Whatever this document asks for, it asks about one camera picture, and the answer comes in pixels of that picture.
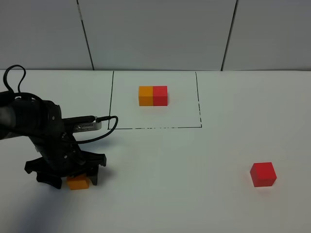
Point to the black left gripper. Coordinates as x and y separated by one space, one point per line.
61 154

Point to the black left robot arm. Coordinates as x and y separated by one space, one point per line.
22 117

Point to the orange template block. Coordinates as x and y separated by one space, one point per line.
145 95

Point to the red template block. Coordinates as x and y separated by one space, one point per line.
160 96

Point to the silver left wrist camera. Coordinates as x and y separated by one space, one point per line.
81 124

